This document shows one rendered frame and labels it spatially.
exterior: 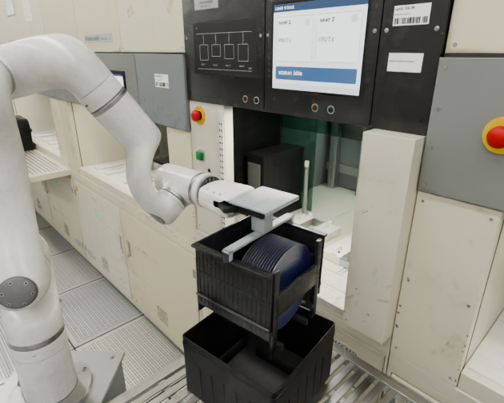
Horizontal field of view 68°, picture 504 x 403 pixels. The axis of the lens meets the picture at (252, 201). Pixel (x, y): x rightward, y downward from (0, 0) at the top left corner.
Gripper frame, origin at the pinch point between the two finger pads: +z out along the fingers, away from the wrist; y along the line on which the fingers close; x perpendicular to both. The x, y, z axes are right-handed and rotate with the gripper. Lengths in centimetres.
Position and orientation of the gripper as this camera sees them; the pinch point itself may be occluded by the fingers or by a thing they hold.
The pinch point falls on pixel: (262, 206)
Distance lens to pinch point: 80.5
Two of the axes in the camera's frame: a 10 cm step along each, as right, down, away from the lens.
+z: 7.9, 2.3, -5.7
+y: -6.2, 2.9, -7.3
